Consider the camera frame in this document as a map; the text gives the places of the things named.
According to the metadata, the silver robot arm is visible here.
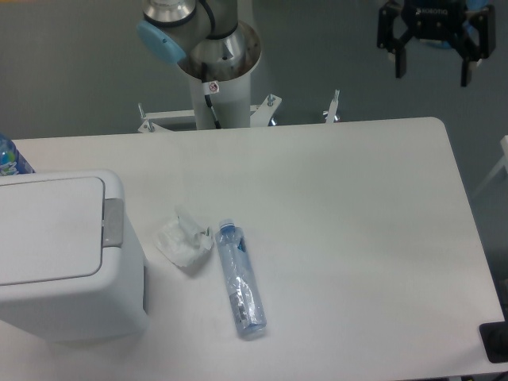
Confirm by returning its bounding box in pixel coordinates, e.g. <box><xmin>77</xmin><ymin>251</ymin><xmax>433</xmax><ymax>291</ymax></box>
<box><xmin>137</xmin><ymin>1</ymin><xmax>496</xmax><ymax>87</ymax></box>

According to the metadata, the blue labelled bottle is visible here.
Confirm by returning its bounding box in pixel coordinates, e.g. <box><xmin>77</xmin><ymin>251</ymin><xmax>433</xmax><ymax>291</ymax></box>
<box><xmin>1</xmin><ymin>134</ymin><xmax>36</xmax><ymax>176</ymax></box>

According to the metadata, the white trash can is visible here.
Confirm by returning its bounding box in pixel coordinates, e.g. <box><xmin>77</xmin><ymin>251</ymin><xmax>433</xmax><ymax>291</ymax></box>
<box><xmin>1</xmin><ymin>170</ymin><xmax>148</xmax><ymax>342</ymax></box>

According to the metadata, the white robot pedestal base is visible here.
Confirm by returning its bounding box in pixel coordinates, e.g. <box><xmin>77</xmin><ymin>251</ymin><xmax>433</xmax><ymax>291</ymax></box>
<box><xmin>137</xmin><ymin>70</ymin><xmax>341</xmax><ymax>134</ymax></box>

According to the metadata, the crumpled white tissue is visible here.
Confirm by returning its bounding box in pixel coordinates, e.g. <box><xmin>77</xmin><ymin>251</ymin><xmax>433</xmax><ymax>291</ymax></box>
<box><xmin>152</xmin><ymin>206</ymin><xmax>214</xmax><ymax>268</ymax></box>

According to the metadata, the empty clear plastic bottle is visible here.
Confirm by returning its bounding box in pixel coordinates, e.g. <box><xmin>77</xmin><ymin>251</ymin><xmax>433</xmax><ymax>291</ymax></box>
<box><xmin>215</xmin><ymin>219</ymin><xmax>267</xmax><ymax>339</ymax></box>

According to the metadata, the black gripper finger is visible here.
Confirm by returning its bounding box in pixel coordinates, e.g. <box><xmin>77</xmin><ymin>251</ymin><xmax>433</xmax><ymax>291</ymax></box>
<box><xmin>449</xmin><ymin>4</ymin><xmax>496</xmax><ymax>87</ymax></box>
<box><xmin>376</xmin><ymin>1</ymin><xmax>413</xmax><ymax>79</ymax></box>

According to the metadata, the black device at table edge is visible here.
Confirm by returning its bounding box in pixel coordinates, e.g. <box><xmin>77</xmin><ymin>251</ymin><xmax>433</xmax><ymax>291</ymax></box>
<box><xmin>479</xmin><ymin>321</ymin><xmax>507</xmax><ymax>364</ymax></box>

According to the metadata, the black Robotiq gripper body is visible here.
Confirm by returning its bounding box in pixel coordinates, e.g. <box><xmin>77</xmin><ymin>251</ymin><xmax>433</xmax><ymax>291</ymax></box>
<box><xmin>401</xmin><ymin>1</ymin><xmax>465</xmax><ymax>42</ymax></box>

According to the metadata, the white furniture part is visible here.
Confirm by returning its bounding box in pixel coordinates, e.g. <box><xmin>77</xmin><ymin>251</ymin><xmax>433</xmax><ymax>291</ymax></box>
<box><xmin>471</xmin><ymin>135</ymin><xmax>507</xmax><ymax>199</ymax></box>

